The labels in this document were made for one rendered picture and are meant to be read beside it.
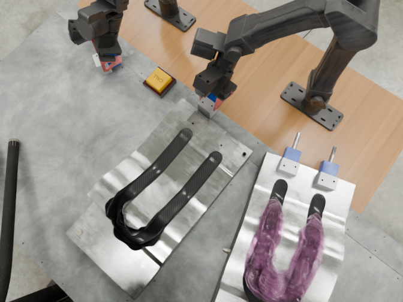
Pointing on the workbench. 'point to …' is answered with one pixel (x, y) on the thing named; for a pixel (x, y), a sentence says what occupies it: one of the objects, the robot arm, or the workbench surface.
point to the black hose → (9, 201)
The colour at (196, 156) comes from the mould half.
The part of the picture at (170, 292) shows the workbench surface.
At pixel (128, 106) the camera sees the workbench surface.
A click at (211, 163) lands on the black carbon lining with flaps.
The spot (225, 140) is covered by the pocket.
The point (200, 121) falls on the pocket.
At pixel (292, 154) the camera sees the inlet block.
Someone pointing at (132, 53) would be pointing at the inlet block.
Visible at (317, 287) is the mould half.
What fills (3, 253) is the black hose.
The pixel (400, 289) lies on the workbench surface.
